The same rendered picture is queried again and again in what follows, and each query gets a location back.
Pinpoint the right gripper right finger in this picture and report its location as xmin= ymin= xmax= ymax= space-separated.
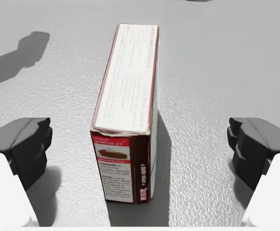
xmin=227 ymin=117 xmax=280 ymax=227

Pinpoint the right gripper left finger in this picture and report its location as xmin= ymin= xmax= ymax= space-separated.
xmin=0 ymin=117 xmax=53 ymax=227

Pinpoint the red and white carton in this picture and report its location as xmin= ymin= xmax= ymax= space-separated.
xmin=89 ymin=23 xmax=160 ymax=205

